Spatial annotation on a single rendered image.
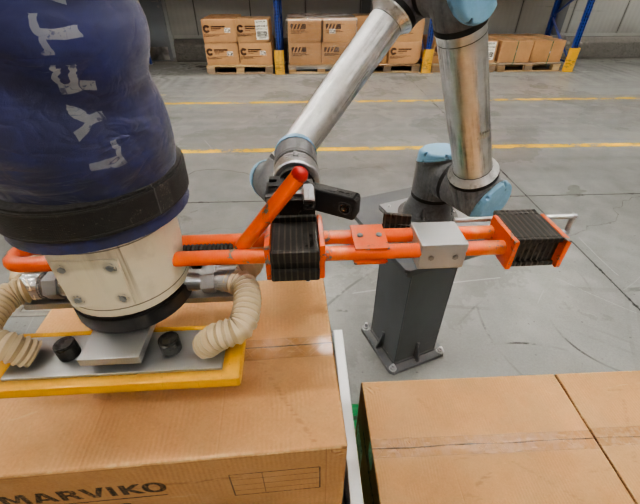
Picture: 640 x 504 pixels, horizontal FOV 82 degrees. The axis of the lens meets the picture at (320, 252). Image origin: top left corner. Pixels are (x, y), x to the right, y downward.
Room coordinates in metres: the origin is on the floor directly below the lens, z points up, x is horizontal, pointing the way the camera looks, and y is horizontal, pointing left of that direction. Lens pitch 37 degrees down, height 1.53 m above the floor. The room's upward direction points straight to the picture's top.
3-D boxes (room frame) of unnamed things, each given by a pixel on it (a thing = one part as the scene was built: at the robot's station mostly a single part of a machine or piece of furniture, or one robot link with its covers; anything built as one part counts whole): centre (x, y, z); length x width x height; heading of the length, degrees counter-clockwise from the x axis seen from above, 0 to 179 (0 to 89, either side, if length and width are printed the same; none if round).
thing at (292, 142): (0.75, 0.05, 1.20); 0.12 x 0.09 x 0.10; 4
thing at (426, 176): (1.24, -0.42, 0.96); 0.17 x 0.15 x 0.18; 31
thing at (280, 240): (0.44, 0.04, 1.21); 0.10 x 0.08 x 0.06; 4
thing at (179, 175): (0.43, 0.29, 1.32); 0.23 x 0.23 x 0.04
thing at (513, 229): (0.46, -0.31, 1.21); 0.08 x 0.07 x 0.05; 94
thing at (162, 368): (0.33, 0.28, 1.10); 0.34 x 0.10 x 0.05; 94
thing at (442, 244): (0.46, -0.18, 1.20); 0.07 x 0.07 x 0.04; 4
